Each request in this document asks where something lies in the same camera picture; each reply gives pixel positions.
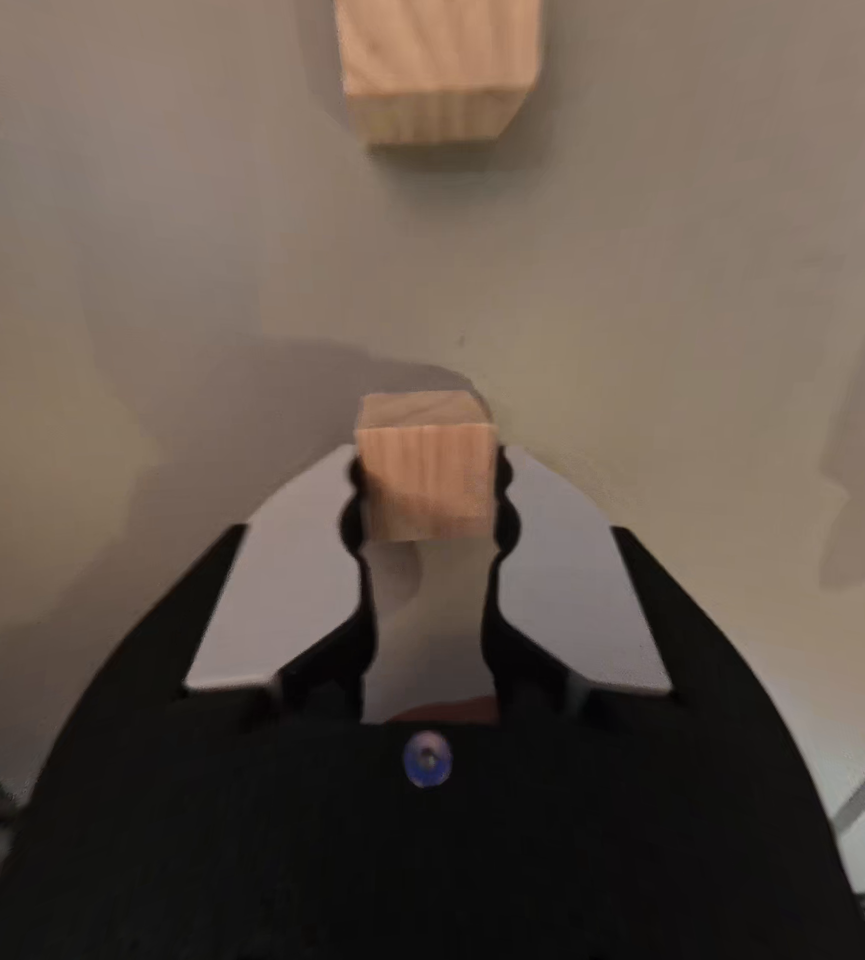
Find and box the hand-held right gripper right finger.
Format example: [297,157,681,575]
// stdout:
[481,444,675,725]

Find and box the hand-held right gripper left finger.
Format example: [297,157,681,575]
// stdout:
[183,442,374,725]

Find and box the wooden cube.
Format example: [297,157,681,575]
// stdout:
[333,0,542,147]
[354,390,497,544]

